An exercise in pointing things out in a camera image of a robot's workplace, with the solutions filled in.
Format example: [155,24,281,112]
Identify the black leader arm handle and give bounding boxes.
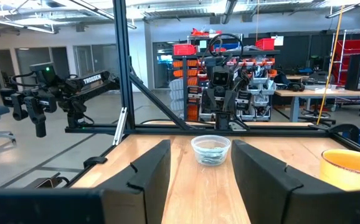
[0,88,58,138]

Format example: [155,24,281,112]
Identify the wooden desk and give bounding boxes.
[274,88,360,123]

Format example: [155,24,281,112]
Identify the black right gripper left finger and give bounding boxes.
[92,139,172,224]

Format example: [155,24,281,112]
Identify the black storage cabinet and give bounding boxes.
[248,30,335,75]

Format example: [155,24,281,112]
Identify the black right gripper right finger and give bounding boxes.
[231,139,360,224]

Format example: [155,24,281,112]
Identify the black gripper loop cable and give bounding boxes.
[207,32,245,72]

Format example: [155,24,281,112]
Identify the shelf rack with orange bins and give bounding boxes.
[171,34,281,123]

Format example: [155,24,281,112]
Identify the black stool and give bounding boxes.
[300,99,336,127]

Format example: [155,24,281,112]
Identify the red shelf cart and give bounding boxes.
[332,29,360,85]

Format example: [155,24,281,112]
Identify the yellow cup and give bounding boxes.
[319,148,360,192]

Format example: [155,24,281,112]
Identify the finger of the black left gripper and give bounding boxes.
[202,88,212,112]
[230,88,240,112]

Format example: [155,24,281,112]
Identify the red storage bin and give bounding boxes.
[255,37,276,51]
[173,43,197,56]

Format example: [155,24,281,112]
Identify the yellow hanging hose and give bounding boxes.
[315,4,345,126]

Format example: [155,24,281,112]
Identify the fluorescent ceiling light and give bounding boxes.
[0,17,59,35]
[324,0,360,19]

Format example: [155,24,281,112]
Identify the black aluminium frame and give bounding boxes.
[63,0,360,189]

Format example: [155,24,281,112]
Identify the black table clamp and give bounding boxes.
[82,156,108,169]
[328,123,360,144]
[24,172,71,190]

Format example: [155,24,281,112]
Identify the black headphones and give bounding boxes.
[287,81,306,93]

